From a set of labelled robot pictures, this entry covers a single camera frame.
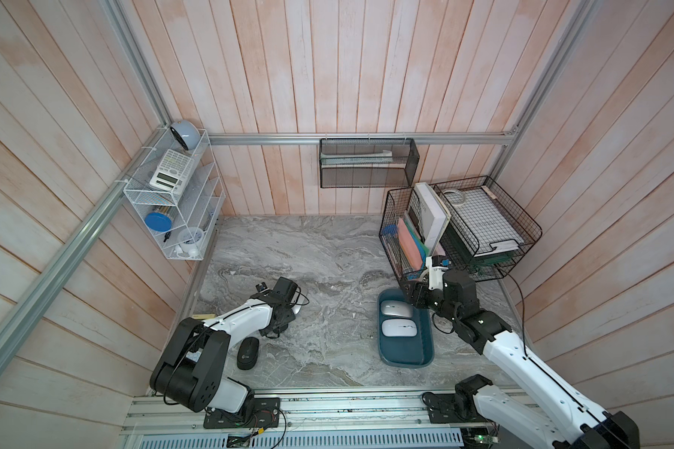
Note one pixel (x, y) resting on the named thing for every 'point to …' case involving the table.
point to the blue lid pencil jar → (158, 222)
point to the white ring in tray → (455, 192)
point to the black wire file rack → (413, 229)
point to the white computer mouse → (399, 327)
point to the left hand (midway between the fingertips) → (278, 321)
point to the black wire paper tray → (459, 251)
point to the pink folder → (408, 245)
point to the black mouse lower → (247, 354)
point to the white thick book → (436, 215)
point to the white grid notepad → (490, 228)
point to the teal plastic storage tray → (388, 345)
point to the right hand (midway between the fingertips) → (407, 281)
